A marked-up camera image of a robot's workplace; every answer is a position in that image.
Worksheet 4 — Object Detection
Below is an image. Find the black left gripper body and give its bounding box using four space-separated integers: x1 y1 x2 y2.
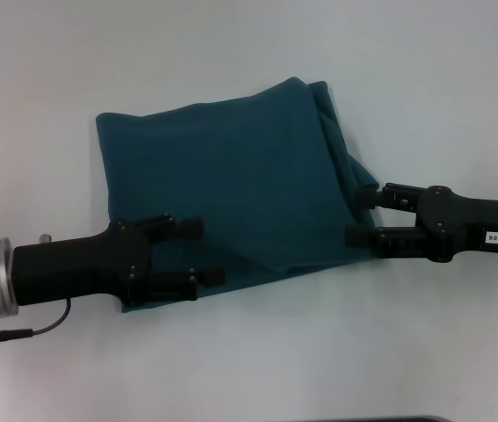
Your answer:
11 221 155 309

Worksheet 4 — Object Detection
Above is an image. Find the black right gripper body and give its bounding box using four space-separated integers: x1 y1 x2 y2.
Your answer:
411 185 498 265

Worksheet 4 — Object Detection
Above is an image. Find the teal blue printed t-shirt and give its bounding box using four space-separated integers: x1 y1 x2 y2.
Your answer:
94 76 379 315

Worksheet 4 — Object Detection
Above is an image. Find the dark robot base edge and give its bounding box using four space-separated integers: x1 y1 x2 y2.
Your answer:
300 416 450 422

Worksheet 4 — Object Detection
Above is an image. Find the dark red left gripper cable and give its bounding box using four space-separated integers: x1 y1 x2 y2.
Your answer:
0 297 72 353

